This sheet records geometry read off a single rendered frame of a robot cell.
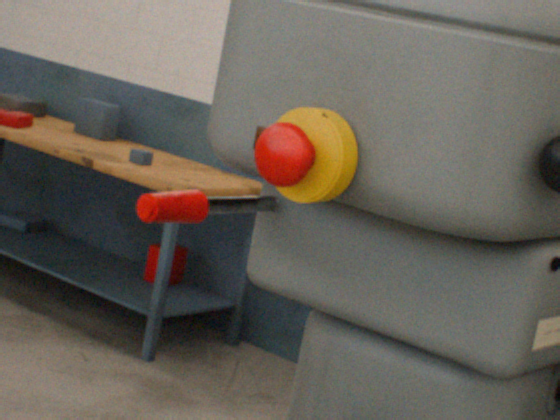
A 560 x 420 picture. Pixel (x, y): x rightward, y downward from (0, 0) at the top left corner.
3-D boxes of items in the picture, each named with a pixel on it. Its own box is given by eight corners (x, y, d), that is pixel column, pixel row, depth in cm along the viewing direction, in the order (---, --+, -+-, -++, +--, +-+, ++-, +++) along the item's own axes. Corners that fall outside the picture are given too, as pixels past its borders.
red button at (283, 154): (292, 194, 72) (304, 129, 71) (241, 178, 74) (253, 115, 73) (323, 193, 74) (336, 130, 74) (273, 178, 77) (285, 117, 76)
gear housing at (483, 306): (513, 390, 79) (546, 245, 77) (234, 283, 93) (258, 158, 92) (682, 334, 106) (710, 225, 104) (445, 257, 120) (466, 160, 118)
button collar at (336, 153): (330, 213, 74) (349, 118, 73) (256, 189, 77) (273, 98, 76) (348, 212, 75) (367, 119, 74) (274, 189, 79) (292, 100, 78)
